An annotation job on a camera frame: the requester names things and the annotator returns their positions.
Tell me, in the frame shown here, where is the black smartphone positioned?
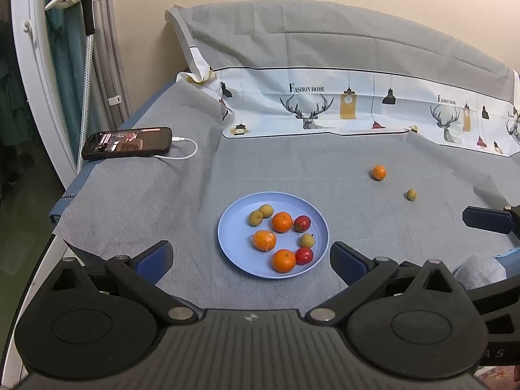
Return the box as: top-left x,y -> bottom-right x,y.
81,127 -> 173,161

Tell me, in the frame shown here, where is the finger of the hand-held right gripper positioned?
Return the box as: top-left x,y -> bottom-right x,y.
495,249 -> 520,271
462,205 -> 520,235

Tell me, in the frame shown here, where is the blue mattress cover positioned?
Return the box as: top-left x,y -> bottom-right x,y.
48,162 -> 88,228

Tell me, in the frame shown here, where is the deer printed white cloth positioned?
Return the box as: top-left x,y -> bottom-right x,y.
176,46 -> 520,156

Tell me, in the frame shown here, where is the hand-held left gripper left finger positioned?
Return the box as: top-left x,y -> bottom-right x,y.
51,240 -> 200,326

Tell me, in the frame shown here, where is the teal curtain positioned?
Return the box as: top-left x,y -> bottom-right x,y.
43,0 -> 92,163

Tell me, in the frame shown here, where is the black gooseneck phone holder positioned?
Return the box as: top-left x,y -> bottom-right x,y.
60,0 -> 99,171

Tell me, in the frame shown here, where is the grey bed sheet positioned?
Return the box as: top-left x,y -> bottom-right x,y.
51,0 -> 520,321

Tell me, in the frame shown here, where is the blue round plate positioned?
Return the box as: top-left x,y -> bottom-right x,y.
218,192 -> 330,280

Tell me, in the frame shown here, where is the white window frame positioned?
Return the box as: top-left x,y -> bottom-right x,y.
10,0 -> 80,188

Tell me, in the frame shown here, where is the white charging cable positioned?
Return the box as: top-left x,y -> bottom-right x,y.
156,137 -> 198,161

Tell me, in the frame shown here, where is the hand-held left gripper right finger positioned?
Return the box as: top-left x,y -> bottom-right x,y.
305,241 -> 466,326

